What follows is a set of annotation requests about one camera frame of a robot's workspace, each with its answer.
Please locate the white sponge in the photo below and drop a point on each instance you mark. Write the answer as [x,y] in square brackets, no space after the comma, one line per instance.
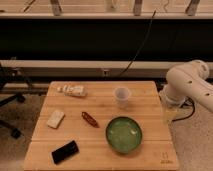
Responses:
[55,119]

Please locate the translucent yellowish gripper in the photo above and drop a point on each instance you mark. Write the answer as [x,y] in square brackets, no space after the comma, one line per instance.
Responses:
[169,113]

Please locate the black rectangular block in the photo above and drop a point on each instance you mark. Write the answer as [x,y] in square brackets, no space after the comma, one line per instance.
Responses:
[64,152]

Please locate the white plastic bottle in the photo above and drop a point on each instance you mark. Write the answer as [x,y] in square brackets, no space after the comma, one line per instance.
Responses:
[75,91]

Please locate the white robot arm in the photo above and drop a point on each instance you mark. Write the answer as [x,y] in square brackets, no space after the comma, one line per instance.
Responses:
[187,80]

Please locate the green bowl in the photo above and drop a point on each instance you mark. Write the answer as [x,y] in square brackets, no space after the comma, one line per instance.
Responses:
[123,134]

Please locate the clear plastic cup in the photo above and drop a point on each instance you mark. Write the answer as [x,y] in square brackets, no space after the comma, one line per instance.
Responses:
[122,95]

